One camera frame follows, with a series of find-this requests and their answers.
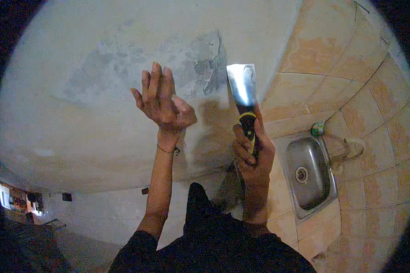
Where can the stainless steel sink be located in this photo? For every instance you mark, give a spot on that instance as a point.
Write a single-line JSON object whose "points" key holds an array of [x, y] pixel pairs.
{"points": [[309, 174]]}

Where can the person's left hand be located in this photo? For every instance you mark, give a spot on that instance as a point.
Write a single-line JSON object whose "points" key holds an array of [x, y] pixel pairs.
{"points": [[164, 109]]}

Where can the dark wall socket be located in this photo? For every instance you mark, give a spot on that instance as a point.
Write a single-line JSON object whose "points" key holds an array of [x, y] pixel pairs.
{"points": [[145, 190], [67, 197]]}

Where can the green white container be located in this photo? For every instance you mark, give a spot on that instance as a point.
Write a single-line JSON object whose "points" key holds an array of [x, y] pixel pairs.
{"points": [[317, 129]]}

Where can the person's right hand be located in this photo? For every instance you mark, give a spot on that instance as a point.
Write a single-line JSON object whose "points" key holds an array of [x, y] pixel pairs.
{"points": [[261, 160]]}

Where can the person's legs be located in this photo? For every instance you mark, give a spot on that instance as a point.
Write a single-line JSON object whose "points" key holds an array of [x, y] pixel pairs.
{"points": [[198, 201]]}

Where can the person's body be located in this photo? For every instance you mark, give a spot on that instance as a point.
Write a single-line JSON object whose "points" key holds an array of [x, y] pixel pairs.
{"points": [[208, 252]]}

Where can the bright doorway with clutter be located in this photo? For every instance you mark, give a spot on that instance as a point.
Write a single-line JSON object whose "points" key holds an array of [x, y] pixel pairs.
{"points": [[18, 201]]}

